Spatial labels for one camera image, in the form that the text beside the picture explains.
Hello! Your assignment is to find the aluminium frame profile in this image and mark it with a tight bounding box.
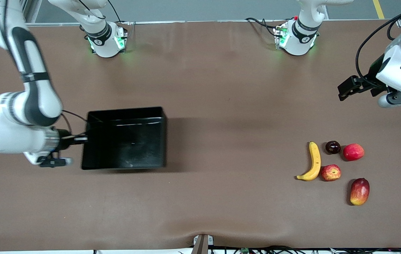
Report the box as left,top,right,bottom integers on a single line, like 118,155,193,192
20,0,43,24

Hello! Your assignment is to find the red yellow mango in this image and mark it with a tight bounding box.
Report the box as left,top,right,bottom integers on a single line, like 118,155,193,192
350,178,370,206

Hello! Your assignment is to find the red yellow striped apple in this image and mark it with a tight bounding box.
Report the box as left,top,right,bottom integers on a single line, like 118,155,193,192
320,164,341,182

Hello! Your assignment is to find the dark purple plum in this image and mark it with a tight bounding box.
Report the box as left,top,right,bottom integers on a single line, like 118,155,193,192
325,140,341,155

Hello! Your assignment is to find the black right base cable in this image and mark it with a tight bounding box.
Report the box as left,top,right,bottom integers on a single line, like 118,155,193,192
106,0,131,24

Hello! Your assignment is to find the round pink red fruit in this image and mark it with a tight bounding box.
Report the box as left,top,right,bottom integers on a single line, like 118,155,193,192
343,143,365,162

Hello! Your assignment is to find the black left base cable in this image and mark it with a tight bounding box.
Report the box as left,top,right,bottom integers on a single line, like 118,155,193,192
245,17,279,36

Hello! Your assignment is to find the grey table edge bracket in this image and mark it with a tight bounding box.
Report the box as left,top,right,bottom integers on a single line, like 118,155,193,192
193,234,214,254

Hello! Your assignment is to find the black base cable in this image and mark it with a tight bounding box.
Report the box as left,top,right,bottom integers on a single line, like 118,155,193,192
245,17,279,36
106,0,131,24

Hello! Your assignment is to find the black rectangular plastic box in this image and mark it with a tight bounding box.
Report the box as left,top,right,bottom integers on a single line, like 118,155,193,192
81,107,167,170

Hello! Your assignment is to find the yellow banana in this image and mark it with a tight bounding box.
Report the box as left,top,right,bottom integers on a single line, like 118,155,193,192
296,141,321,181

